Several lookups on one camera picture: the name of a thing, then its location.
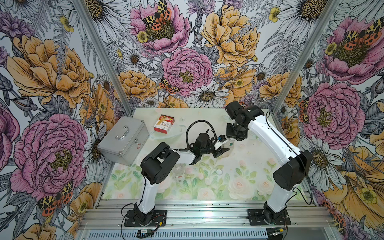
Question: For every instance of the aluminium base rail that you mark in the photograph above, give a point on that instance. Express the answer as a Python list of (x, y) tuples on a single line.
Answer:
[(208, 220)]

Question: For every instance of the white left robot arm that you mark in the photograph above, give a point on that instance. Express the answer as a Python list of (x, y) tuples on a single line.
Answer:
[(158, 164)]

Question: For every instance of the small green circuit board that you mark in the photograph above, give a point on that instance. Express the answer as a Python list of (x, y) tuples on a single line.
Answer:
[(144, 233)]

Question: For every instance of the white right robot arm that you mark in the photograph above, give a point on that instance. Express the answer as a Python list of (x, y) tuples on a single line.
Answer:
[(294, 163)]

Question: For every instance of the silver metal case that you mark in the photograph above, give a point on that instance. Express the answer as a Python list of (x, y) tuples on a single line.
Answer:
[(124, 141)]

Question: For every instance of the clear bottle white label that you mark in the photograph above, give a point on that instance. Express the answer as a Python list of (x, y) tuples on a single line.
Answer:
[(179, 173)]

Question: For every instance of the red cigarette box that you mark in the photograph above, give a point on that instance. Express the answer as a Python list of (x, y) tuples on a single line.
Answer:
[(164, 124)]

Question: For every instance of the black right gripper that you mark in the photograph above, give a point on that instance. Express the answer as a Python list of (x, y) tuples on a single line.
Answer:
[(234, 133)]

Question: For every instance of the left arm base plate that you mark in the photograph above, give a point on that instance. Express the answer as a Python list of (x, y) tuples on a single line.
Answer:
[(154, 218)]

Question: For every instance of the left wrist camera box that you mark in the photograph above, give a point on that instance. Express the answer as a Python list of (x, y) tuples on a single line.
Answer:
[(221, 140)]

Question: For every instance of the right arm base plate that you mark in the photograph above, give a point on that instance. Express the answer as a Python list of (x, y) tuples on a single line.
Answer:
[(258, 217)]

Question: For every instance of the left aluminium corner post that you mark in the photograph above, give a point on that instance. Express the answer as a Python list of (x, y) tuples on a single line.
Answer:
[(87, 21)]

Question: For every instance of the aluminium corner post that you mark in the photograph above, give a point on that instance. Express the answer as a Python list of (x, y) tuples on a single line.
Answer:
[(87, 21), (320, 26)]

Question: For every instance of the right aluminium corner post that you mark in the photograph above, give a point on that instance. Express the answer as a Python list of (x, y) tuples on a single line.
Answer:
[(320, 26)]

